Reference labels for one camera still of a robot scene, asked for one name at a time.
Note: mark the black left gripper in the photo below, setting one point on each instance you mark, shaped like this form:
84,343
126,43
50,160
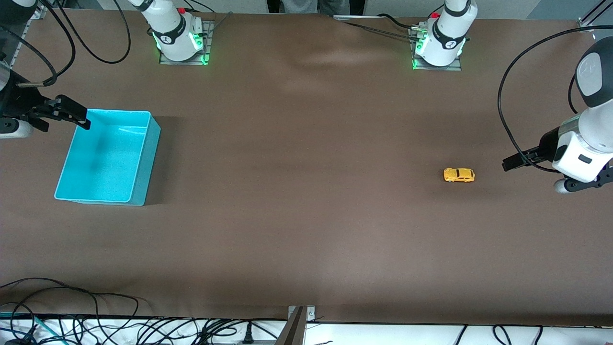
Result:
544,146

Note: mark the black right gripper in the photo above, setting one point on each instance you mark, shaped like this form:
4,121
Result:
19,103

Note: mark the yellow toy beetle car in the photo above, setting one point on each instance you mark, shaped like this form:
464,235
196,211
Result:
459,175

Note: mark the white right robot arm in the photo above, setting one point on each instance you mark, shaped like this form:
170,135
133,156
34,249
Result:
172,28

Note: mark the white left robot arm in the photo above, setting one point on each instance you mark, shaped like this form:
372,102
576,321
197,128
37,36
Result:
596,139

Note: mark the turquoise plastic bin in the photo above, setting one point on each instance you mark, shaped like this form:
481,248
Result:
105,163

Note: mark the brown table mat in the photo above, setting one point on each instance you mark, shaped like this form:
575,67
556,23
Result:
306,215

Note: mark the person in grey trousers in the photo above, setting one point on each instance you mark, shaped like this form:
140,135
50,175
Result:
299,5

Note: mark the black power plug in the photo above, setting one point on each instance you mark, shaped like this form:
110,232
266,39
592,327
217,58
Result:
248,333

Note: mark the silver aluminium frame profile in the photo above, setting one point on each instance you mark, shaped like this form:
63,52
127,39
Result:
591,21
21,40

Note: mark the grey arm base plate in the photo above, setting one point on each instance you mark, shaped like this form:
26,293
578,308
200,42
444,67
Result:
455,67
206,50

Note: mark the grey metal bracket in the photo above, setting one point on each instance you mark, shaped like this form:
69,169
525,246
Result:
310,312

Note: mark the dark camera post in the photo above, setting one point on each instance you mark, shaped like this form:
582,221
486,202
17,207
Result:
293,330

